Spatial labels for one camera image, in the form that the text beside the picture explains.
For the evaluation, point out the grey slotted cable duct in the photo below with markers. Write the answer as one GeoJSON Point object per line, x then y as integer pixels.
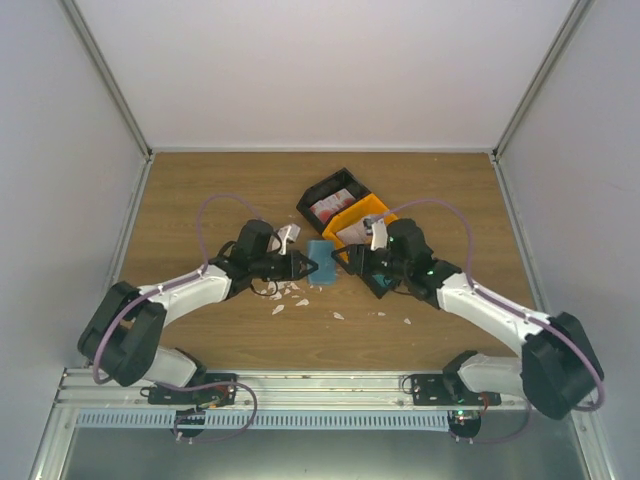
{"type": "Point", "coordinates": [267, 420]}

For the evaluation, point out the black storage bin with holders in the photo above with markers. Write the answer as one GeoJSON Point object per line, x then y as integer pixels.
{"type": "Point", "coordinates": [378, 291]}

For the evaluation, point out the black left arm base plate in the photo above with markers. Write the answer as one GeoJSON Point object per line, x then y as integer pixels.
{"type": "Point", "coordinates": [191, 405]}

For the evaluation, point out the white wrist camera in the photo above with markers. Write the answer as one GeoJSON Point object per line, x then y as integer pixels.
{"type": "Point", "coordinates": [284, 236]}
{"type": "Point", "coordinates": [375, 229]}

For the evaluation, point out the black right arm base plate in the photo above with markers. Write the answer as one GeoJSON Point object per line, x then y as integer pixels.
{"type": "Point", "coordinates": [465, 409]}

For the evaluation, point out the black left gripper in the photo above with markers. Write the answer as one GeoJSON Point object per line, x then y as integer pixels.
{"type": "Point", "coordinates": [293, 269]}

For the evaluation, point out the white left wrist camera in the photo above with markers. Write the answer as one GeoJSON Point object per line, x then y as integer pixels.
{"type": "Point", "coordinates": [284, 236]}

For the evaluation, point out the teal leather card holder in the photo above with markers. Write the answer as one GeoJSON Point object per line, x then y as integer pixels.
{"type": "Point", "coordinates": [320, 252]}

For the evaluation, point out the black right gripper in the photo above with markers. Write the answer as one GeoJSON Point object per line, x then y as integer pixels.
{"type": "Point", "coordinates": [358, 255]}

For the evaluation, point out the black storage bin with cards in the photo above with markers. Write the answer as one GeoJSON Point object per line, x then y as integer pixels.
{"type": "Point", "coordinates": [343, 178]}

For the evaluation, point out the teal card holder stack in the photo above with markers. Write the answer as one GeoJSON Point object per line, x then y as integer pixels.
{"type": "Point", "coordinates": [383, 280]}

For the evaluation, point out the yellow storage bin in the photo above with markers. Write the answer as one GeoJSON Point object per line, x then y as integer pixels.
{"type": "Point", "coordinates": [368, 205]}

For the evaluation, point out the pink white card stack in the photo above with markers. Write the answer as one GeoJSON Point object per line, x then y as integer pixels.
{"type": "Point", "coordinates": [356, 233]}

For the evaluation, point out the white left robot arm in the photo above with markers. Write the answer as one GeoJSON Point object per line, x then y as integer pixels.
{"type": "Point", "coordinates": [122, 339]}

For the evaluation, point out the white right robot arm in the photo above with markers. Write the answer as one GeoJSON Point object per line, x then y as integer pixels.
{"type": "Point", "coordinates": [553, 365]}

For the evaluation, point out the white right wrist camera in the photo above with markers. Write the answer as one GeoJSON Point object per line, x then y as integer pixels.
{"type": "Point", "coordinates": [375, 229]}

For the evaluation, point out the aluminium mounting rail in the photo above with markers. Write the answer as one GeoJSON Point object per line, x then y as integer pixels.
{"type": "Point", "coordinates": [280, 390]}

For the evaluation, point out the red white card stack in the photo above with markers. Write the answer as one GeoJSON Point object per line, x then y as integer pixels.
{"type": "Point", "coordinates": [325, 208]}

